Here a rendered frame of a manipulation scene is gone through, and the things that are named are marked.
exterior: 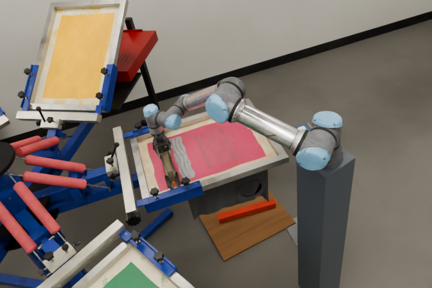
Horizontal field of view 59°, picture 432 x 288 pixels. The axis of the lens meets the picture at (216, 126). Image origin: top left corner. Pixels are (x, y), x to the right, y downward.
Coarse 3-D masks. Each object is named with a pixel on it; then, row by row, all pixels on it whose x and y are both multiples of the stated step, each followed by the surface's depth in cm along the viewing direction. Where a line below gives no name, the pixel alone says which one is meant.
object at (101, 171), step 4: (100, 168) 208; (104, 168) 207; (88, 172) 207; (92, 172) 207; (96, 172) 206; (100, 172) 206; (104, 172) 205; (88, 176) 205; (92, 176) 204; (96, 176) 204; (100, 176) 205; (116, 176) 208; (88, 180) 204; (92, 180) 205; (96, 180) 206; (100, 180) 206
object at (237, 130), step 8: (200, 128) 235; (208, 128) 234; (232, 128) 231; (240, 128) 229; (176, 136) 232; (184, 136) 231; (192, 136) 230; (232, 136) 225; (240, 136) 224; (184, 144) 226; (192, 144) 225; (152, 152) 224; (192, 152) 219; (152, 160) 219; (160, 160) 218
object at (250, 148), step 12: (240, 144) 219; (252, 144) 217; (192, 156) 217; (252, 156) 210; (264, 156) 209; (156, 168) 214; (192, 168) 210; (204, 168) 208; (216, 168) 207; (228, 168) 206; (156, 180) 207; (192, 180) 203
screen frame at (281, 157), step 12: (192, 120) 237; (132, 144) 227; (276, 144) 210; (276, 156) 203; (288, 156) 201; (240, 168) 200; (252, 168) 199; (264, 168) 201; (144, 180) 204; (204, 180) 197; (216, 180) 196; (228, 180) 198; (144, 192) 197
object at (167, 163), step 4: (164, 152) 207; (164, 156) 205; (164, 160) 203; (168, 160) 202; (168, 164) 200; (168, 168) 198; (168, 172) 196; (172, 172) 197; (168, 176) 198; (172, 176) 198; (172, 180) 200
